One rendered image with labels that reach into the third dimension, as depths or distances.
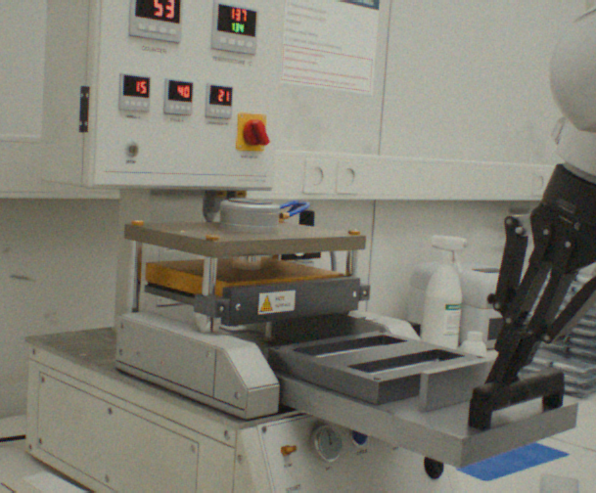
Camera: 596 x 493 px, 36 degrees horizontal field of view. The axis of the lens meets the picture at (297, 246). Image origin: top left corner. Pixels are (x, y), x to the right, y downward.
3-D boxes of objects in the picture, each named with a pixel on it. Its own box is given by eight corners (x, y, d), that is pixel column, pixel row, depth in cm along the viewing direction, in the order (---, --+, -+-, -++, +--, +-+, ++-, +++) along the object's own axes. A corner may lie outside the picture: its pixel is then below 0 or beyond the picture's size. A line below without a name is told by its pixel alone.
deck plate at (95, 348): (24, 341, 128) (24, 335, 128) (214, 319, 153) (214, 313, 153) (238, 430, 96) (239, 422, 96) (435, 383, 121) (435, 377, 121)
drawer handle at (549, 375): (466, 425, 88) (470, 385, 87) (546, 401, 98) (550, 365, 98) (483, 431, 86) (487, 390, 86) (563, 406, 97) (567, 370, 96)
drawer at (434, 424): (247, 398, 105) (252, 332, 104) (371, 373, 120) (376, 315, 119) (459, 477, 84) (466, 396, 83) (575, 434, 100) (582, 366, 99)
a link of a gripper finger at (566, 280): (582, 233, 88) (595, 240, 88) (538, 333, 92) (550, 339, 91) (563, 235, 86) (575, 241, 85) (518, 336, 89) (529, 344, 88)
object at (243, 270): (143, 291, 120) (147, 220, 119) (266, 282, 135) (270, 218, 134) (228, 316, 108) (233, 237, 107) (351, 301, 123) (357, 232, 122)
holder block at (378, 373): (266, 369, 104) (267, 346, 103) (379, 348, 118) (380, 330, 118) (376, 405, 92) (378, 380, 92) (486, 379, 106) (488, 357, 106)
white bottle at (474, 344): (481, 412, 170) (487, 336, 168) (453, 409, 171) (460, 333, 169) (481, 405, 175) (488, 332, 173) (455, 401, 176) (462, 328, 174)
